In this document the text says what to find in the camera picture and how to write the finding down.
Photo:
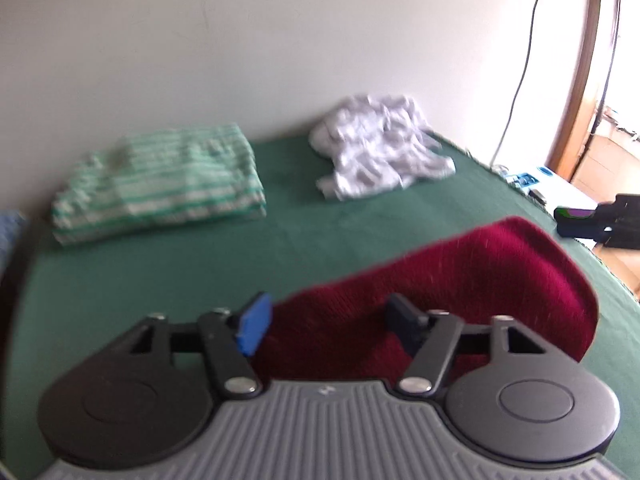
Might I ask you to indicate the blue white patterned cloth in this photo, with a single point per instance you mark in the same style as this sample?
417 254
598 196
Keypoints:
9 235

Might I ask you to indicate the green white striped folded shirt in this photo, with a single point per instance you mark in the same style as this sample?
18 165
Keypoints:
160 180

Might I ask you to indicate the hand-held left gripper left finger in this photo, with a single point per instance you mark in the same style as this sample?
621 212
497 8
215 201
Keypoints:
255 326

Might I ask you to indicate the white crumpled garment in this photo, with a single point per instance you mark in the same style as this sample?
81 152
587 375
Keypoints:
380 145

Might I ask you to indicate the wooden door frame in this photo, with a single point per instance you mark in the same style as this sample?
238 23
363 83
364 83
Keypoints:
582 75

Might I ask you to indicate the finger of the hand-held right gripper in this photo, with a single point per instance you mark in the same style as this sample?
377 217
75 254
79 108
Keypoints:
575 212
582 231

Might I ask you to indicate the dark red knit sweater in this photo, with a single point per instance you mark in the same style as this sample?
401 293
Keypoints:
465 280

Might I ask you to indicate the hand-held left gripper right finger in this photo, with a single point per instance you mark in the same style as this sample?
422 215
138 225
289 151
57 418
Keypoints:
400 320

